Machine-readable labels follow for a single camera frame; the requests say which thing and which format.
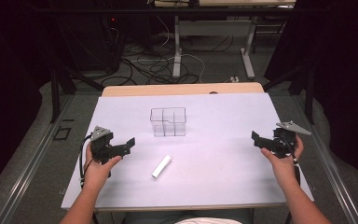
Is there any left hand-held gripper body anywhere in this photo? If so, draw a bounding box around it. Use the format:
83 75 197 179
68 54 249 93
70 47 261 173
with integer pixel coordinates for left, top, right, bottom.
89 125 131 165

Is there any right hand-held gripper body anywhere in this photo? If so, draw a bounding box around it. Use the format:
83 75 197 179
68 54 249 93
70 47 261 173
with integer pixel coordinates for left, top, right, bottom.
258 120 312 159

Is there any white tube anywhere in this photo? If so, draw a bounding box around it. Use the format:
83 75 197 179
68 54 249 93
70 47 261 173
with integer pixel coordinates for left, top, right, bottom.
151 154 172 180

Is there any clear plastic compartment organizer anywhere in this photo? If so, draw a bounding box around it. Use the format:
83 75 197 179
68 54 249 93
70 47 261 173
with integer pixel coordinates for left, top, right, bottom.
149 106 187 138

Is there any person's right hand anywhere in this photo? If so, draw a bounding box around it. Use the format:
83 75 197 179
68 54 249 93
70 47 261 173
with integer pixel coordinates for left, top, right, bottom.
260 134 305 189

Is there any person's left hand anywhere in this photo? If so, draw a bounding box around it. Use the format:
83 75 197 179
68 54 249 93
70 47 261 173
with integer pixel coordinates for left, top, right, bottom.
82 143 123 191

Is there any black metal stand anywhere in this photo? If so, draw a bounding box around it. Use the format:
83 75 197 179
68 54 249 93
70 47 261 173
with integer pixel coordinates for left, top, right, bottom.
262 61 315 117
49 61 104 123

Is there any wooden table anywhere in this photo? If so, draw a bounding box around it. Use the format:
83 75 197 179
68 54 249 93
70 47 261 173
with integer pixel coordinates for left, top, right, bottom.
61 81 314 224

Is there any black computer tower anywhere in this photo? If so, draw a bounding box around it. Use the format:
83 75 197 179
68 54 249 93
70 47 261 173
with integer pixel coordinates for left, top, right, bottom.
55 13 123 74

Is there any white-legged desk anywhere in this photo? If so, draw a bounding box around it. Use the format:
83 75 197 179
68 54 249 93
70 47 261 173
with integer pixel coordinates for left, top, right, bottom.
153 0 296 80

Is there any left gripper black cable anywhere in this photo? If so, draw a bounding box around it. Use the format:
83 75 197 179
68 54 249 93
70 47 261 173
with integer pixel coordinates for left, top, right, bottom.
79 133 93 189

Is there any tangle of floor cables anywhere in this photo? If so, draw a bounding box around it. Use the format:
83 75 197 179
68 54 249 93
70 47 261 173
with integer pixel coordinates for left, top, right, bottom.
100 15 235 87

